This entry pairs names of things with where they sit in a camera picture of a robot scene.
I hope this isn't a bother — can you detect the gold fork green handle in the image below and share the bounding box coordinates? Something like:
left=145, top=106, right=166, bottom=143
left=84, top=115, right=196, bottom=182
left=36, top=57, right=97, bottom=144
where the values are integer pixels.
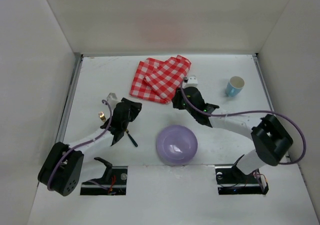
left=98, top=111, right=107, bottom=123

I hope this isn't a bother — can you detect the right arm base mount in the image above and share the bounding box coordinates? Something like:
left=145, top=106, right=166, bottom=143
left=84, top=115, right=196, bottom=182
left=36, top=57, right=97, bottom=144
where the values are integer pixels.
left=215, top=164, right=269, bottom=196

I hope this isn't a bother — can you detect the aluminium table rail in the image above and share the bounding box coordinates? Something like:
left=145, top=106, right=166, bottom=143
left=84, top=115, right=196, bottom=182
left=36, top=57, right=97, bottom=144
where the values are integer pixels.
left=49, top=52, right=84, bottom=148
left=252, top=53, right=274, bottom=111

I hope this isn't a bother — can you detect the purple plastic plate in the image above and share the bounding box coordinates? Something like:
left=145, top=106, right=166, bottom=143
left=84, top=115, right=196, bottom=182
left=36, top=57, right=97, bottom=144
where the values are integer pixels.
left=155, top=125, right=198, bottom=165

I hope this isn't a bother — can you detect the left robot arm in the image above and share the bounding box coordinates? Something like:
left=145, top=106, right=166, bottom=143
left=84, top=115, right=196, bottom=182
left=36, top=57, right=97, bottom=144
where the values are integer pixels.
left=37, top=93, right=142, bottom=197

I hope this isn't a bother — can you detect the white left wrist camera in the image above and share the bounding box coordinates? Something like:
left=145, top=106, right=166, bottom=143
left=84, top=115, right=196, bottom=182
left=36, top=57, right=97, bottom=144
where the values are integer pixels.
left=106, top=92, right=119, bottom=104

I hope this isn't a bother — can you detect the right aluminium table rail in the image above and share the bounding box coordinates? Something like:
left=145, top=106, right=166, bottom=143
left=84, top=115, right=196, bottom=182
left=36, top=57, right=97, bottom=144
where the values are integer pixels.
left=252, top=53, right=274, bottom=111

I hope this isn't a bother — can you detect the left aluminium table rail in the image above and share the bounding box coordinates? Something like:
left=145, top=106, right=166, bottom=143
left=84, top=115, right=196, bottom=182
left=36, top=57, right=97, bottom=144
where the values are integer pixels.
left=49, top=52, right=84, bottom=148

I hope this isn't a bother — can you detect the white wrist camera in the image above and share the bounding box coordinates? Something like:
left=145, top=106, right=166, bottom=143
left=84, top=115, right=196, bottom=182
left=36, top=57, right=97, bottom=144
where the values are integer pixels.
left=106, top=92, right=119, bottom=104
left=182, top=75, right=198, bottom=88

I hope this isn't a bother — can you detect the blue white mug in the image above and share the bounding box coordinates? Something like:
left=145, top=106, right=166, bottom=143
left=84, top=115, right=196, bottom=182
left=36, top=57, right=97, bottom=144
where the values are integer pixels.
left=225, top=76, right=245, bottom=97

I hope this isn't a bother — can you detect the gold knife green handle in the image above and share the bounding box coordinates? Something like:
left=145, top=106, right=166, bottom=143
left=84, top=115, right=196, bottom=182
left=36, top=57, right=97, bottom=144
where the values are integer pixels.
left=125, top=130, right=138, bottom=148

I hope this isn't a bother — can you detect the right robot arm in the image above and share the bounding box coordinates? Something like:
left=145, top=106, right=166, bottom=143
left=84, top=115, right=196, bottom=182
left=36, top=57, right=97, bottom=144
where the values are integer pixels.
left=171, top=86, right=293, bottom=178

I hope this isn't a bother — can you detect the red white checkered cloth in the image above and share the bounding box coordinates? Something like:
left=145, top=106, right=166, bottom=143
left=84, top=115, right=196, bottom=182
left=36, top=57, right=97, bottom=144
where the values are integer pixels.
left=129, top=55, right=192, bottom=104

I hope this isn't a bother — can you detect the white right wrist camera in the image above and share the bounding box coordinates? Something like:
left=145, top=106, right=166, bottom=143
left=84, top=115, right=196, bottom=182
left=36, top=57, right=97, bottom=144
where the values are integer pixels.
left=182, top=75, right=198, bottom=88

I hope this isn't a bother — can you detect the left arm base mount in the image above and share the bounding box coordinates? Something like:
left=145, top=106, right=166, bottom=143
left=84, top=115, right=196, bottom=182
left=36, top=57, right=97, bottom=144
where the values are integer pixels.
left=79, top=157, right=128, bottom=196

